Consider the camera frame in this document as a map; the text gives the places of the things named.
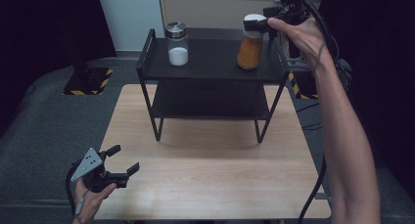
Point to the orange spice jar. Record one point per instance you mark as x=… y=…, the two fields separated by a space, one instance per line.
x=249 y=53

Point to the person's right hand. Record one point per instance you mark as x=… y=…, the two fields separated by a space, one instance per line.
x=305 y=38

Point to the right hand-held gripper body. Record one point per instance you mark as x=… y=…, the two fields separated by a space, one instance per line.
x=295 y=7

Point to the black stand with striped base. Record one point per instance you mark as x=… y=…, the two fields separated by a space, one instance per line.
x=305 y=83
x=86 y=82

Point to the beige wooden cabinet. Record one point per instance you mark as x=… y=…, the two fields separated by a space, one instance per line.
x=212 y=8

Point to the glass salt shaker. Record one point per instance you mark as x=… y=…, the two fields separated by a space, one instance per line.
x=177 y=51

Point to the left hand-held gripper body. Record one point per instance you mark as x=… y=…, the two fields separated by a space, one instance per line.
x=94 y=175

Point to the dark curtain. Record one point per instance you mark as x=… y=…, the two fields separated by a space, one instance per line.
x=39 y=31
x=388 y=70

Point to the black two-tier metal rack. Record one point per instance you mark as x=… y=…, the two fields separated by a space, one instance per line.
x=212 y=59

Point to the person's left hand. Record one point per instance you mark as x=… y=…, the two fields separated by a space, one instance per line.
x=88 y=202

